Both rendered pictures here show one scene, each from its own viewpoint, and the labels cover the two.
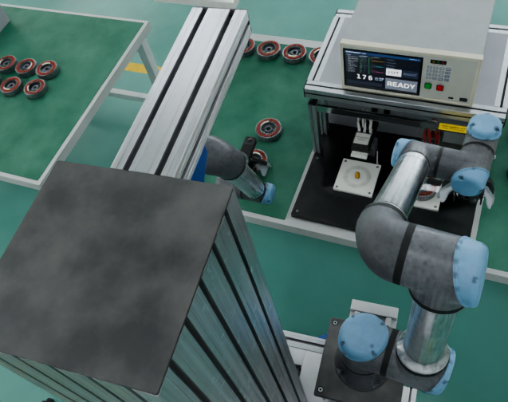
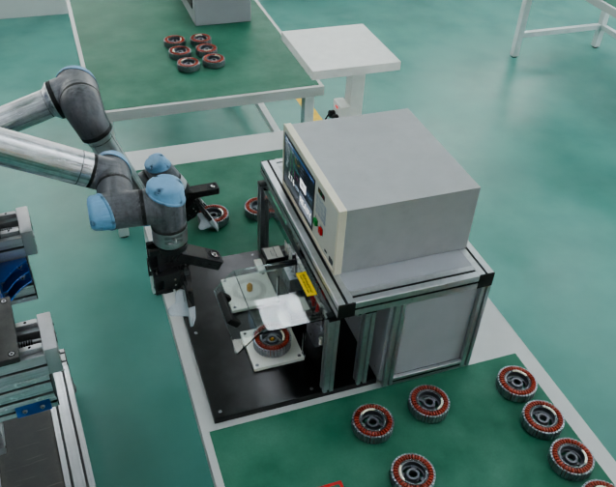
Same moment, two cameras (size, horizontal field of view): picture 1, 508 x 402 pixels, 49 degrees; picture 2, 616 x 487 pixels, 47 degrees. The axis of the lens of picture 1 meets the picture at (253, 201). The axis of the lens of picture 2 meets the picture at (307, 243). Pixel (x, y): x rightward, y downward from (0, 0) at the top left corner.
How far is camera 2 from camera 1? 1.48 m
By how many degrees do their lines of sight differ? 28
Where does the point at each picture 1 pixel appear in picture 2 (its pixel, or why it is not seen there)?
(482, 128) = (154, 182)
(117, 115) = not seen: hidden behind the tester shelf
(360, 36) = (304, 131)
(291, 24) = (503, 222)
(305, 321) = (154, 423)
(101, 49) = (266, 76)
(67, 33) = (265, 52)
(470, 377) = not seen: outside the picture
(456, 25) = (376, 182)
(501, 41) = (454, 264)
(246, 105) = not seen: hidden behind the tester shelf
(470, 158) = (115, 192)
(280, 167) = (223, 238)
